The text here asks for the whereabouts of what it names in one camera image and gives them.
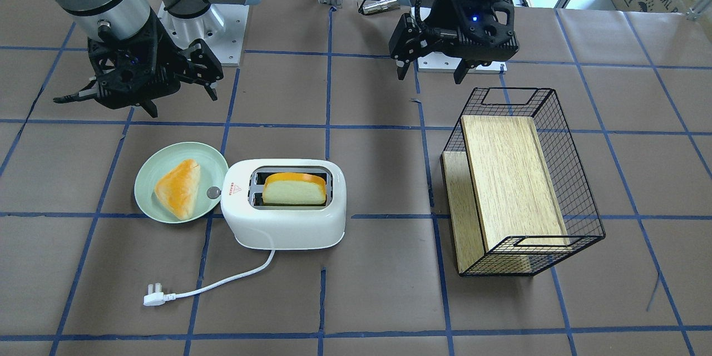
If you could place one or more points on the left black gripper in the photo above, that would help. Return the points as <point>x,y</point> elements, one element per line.
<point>448,15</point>

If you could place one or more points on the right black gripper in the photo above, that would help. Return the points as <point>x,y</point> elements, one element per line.
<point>162,61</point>

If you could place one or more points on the white toaster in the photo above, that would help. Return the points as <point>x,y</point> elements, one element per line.
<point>256,225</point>

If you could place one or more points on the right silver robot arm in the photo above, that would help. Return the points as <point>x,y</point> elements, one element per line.
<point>128,16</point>

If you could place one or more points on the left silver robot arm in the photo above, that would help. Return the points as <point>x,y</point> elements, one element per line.
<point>476,32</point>

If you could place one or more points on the bread slice in toaster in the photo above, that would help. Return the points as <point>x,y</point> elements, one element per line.
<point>294,188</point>

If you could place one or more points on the triangular bread on plate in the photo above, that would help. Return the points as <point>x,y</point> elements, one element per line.
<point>177,191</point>

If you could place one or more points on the light green plate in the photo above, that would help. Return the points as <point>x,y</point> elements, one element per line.
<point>213,170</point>

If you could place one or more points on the wooden board in basket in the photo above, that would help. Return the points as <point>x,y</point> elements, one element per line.
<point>505,216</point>

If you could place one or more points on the black wire basket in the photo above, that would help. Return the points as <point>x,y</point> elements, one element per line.
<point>572,189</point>

